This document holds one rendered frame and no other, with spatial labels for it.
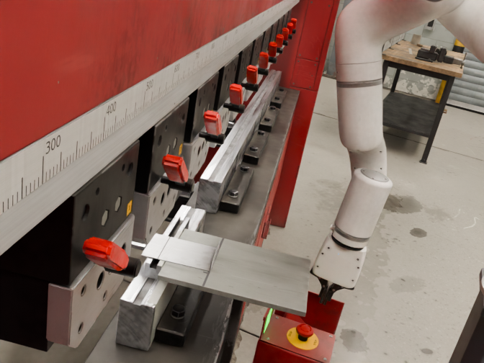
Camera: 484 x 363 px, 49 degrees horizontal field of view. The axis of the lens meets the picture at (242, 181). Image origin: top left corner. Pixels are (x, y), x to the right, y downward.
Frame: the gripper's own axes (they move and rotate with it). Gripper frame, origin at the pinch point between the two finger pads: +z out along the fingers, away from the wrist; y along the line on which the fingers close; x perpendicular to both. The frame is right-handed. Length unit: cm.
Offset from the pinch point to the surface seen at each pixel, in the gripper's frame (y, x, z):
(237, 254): -19.5, -20.7, -13.9
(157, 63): -28, -57, -55
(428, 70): 30, 404, -4
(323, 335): 2.5, -6.3, 6.4
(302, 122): -39, 189, 18
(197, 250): -26.5, -24.0, -13.5
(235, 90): -29, -18, -44
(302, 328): -2.5, -10.5, 3.8
